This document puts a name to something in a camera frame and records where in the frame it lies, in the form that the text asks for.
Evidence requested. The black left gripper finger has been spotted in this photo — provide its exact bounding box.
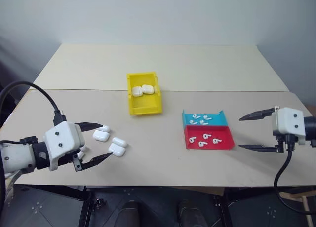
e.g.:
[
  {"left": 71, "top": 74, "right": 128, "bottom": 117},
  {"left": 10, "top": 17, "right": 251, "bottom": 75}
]
[
  {"left": 74, "top": 122, "right": 103, "bottom": 132},
  {"left": 72, "top": 152, "right": 113, "bottom": 172}
]

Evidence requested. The black floor plate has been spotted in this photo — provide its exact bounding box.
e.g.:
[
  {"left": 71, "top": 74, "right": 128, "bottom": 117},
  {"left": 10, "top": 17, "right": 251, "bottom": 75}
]
[
  {"left": 228, "top": 193, "right": 312, "bottom": 227},
  {"left": 0, "top": 184, "right": 86, "bottom": 227}
]

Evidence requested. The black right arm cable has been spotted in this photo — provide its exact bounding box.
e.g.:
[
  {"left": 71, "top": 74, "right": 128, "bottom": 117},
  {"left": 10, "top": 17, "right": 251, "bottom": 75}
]
[{"left": 274, "top": 135, "right": 316, "bottom": 215}]

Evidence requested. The blue plastic tray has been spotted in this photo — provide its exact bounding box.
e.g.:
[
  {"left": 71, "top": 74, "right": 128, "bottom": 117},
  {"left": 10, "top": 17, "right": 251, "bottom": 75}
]
[{"left": 182, "top": 109, "right": 230, "bottom": 127}]

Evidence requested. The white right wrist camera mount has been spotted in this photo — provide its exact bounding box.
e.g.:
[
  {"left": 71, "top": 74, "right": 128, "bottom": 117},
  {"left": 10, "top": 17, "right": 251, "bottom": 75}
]
[{"left": 271, "top": 107, "right": 306, "bottom": 146}]

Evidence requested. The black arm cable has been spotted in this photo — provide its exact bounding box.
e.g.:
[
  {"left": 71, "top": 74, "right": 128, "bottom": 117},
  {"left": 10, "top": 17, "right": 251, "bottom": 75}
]
[
  {"left": 0, "top": 80, "right": 68, "bottom": 126},
  {"left": 274, "top": 135, "right": 316, "bottom": 215}
]

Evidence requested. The red plastic tray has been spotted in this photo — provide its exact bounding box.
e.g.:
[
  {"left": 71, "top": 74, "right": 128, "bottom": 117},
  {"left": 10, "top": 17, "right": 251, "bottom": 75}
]
[{"left": 184, "top": 125, "right": 237, "bottom": 151}]

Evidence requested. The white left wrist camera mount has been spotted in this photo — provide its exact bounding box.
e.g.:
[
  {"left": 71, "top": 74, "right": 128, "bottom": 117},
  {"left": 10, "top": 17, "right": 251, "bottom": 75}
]
[{"left": 43, "top": 121, "right": 85, "bottom": 172}]

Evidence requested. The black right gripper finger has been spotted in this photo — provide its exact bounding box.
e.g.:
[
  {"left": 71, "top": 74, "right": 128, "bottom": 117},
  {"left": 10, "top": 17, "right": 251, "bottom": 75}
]
[
  {"left": 238, "top": 106, "right": 280, "bottom": 122},
  {"left": 238, "top": 140, "right": 285, "bottom": 153}
]

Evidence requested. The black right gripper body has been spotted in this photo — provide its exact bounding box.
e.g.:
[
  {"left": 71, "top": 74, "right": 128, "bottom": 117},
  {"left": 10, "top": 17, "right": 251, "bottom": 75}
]
[{"left": 272, "top": 131, "right": 297, "bottom": 152}]

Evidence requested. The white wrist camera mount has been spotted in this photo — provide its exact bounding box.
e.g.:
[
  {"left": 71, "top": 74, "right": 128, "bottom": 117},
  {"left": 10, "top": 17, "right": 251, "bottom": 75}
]
[
  {"left": 271, "top": 107, "right": 306, "bottom": 146},
  {"left": 43, "top": 121, "right": 85, "bottom": 172}
]

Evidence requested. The yellow plastic bin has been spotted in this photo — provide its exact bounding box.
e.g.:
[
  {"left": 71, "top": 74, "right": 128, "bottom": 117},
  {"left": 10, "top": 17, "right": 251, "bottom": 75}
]
[{"left": 126, "top": 72, "right": 163, "bottom": 116}]

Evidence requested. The black table leg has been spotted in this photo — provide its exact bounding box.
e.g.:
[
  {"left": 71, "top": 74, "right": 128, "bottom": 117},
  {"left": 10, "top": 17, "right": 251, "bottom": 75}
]
[
  {"left": 219, "top": 187, "right": 233, "bottom": 227},
  {"left": 78, "top": 186, "right": 92, "bottom": 227}
]

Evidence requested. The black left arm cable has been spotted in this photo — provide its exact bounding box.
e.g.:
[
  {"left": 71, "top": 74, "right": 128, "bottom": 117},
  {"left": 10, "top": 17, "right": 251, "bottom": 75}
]
[{"left": 0, "top": 80, "right": 68, "bottom": 126}]

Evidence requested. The light wooden piece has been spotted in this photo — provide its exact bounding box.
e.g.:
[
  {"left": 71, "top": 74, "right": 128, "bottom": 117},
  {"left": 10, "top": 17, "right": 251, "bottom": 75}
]
[{"left": 278, "top": 191, "right": 310, "bottom": 213}]

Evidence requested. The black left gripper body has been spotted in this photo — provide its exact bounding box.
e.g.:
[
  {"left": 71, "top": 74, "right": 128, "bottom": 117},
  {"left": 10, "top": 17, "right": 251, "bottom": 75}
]
[{"left": 58, "top": 145, "right": 87, "bottom": 167}]

